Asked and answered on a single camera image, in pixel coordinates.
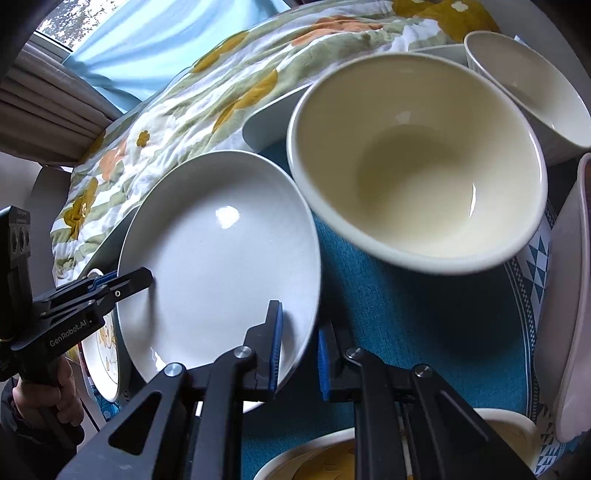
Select floral plate with orange print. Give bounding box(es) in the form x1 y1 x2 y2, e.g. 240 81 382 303
81 310 120 402

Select plain white plate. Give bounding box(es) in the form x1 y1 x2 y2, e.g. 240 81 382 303
117 150 321 384

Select large cream bowl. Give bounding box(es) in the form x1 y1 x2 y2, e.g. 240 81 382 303
287 54 547 275

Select small cream bowl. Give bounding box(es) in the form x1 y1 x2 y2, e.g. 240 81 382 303
464 31 590 166

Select person's left hand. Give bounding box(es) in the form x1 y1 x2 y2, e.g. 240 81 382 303
12 357 84 427

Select teal cloth mat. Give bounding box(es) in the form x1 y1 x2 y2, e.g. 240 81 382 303
239 138 530 480

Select brown curtain left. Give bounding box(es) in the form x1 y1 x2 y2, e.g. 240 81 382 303
1 43 121 166

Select pink rectangular dish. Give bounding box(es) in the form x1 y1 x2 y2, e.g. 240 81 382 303
534 154 590 443

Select patterned tray with rim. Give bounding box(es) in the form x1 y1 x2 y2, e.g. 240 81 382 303
82 43 583 478

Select floral bed quilt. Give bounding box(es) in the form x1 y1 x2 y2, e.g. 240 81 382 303
50 1 498 285

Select light blue cloth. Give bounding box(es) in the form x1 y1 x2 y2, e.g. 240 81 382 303
64 0 290 112

